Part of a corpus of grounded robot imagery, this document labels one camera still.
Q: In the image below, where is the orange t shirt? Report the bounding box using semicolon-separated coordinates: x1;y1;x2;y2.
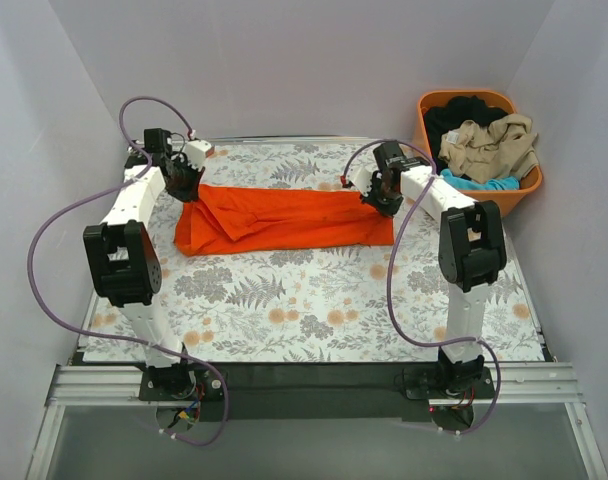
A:
174;185;394;256

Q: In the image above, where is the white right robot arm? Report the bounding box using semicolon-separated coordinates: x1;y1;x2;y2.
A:
342;140;507;398

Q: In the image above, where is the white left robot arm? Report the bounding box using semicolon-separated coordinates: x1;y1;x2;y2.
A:
83;128;214;400

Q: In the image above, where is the black t shirt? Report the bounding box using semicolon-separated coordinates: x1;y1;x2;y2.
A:
423;96;508;160

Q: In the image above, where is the floral patterned table mat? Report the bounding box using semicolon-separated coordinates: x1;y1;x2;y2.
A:
82;140;545;363

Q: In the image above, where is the beige t shirt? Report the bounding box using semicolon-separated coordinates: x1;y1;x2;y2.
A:
438;114;539;184

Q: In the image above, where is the orange plastic laundry basket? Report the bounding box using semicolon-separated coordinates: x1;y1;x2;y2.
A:
414;89;544;216

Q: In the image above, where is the turquoise t shirt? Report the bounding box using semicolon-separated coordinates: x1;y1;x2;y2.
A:
441;168;521;192

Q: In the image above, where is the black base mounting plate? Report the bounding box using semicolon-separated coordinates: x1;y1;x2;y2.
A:
138;362;495;422

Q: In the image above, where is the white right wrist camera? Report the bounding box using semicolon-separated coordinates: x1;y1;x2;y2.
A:
341;167;378;197

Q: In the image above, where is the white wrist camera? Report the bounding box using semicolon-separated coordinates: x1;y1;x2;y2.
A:
183;140;215;170
341;167;378;197

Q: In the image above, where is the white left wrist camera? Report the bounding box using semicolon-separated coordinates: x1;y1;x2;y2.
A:
183;140;215;170

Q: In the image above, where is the aluminium frame rail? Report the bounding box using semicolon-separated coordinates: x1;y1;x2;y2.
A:
27;362;608;479

